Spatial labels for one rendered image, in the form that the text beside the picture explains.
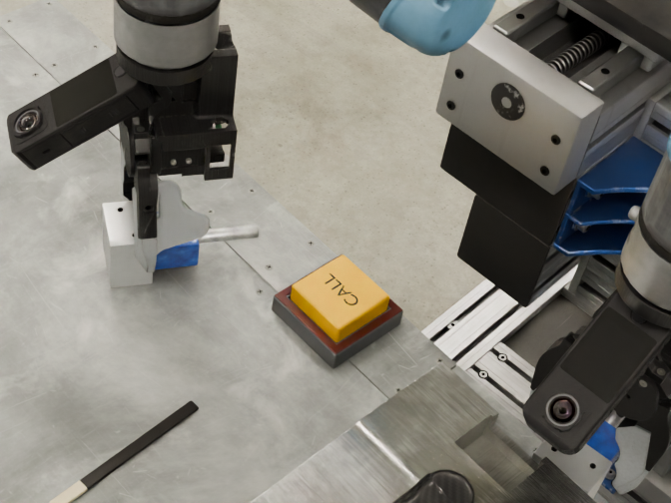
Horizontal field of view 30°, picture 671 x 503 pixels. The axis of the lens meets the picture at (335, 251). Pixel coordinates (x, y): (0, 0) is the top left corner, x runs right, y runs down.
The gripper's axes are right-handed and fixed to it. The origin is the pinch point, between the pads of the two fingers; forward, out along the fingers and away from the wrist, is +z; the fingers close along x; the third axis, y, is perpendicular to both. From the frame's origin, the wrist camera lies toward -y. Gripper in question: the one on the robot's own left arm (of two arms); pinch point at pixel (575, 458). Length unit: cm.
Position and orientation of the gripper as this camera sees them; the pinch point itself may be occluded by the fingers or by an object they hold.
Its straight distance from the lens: 98.7
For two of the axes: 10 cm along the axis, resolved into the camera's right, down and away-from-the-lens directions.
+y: 6.3, -5.3, 5.7
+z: -1.3, 6.6, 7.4
